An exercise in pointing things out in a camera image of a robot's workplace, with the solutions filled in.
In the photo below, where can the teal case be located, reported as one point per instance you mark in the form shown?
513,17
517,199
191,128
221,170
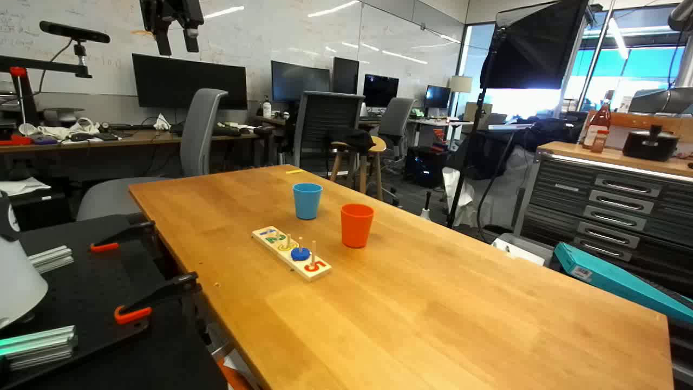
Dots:
619,283

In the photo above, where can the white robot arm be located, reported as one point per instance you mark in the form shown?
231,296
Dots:
17,284

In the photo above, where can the black clamp with orange tip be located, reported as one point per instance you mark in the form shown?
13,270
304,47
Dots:
121,238
154,293

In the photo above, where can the wooden stool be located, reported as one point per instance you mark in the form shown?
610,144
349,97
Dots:
378,149

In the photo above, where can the narrow upright black monitor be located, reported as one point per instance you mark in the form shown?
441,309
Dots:
346,75

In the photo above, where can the white box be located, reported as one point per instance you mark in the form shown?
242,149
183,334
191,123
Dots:
521,251

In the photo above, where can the black light stand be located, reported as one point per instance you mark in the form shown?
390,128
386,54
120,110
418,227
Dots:
469,155

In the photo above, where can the wooden office desk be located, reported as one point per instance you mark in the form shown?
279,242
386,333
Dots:
108,144

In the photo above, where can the orange plastic cup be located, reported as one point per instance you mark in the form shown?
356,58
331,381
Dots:
356,228

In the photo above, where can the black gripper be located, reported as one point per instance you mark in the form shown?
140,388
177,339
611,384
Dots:
174,13

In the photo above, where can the aluminium extrusion bar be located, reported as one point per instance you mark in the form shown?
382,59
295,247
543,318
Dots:
40,345
50,258

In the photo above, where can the black stereo camera bar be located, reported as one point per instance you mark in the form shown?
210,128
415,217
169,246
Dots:
73,31

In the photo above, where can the blue round puzzle peg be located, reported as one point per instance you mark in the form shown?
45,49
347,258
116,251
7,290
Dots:
299,255

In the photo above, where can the dark mesh office chair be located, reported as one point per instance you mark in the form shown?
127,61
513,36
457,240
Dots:
328,123

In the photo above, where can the grey drawer cabinet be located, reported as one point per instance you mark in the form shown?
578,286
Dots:
614,206

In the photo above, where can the blue plastic cup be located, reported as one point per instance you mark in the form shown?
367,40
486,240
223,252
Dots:
308,205

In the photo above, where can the wooden number puzzle board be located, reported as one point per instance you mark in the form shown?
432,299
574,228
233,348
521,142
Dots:
277,243

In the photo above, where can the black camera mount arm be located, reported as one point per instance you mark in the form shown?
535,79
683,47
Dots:
45,65

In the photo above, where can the small black monitor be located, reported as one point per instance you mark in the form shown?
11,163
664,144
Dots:
380,89

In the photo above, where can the black softbox light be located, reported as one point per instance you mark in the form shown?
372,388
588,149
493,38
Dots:
533,47

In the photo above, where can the medium black monitor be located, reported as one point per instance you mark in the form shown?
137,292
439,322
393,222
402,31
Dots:
299,80

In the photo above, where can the light grey office chair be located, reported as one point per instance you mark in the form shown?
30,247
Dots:
394,123

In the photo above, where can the red bottle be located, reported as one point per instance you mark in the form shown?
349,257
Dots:
596,130

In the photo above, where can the large black monitor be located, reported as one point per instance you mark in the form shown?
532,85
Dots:
189,83

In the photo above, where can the black cooking pot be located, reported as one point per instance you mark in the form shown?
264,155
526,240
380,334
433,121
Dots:
651,144

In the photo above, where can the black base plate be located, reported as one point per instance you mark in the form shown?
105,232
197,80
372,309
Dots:
100,339

